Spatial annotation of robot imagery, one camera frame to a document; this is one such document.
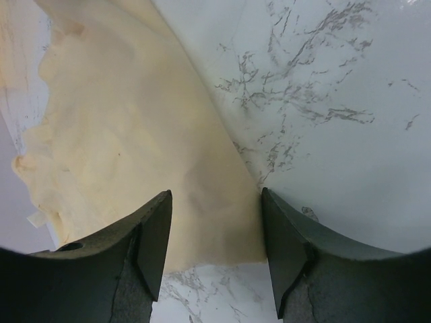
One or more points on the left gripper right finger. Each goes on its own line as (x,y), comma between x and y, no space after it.
(319,275)

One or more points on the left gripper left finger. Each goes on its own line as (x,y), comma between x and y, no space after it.
(112,275)

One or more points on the cream yellow t shirt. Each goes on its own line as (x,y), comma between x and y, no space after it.
(129,117)

